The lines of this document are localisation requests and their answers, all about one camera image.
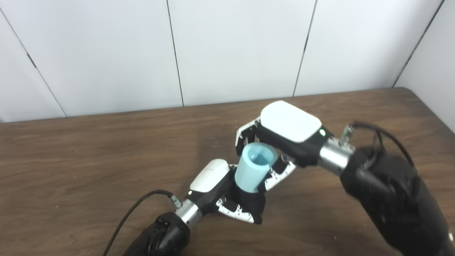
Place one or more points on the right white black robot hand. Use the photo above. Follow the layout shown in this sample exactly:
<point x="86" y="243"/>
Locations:
<point x="289" y="124"/>

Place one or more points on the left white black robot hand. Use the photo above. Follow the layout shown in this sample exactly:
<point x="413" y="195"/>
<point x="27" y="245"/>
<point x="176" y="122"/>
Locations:
<point x="209" y="185"/>

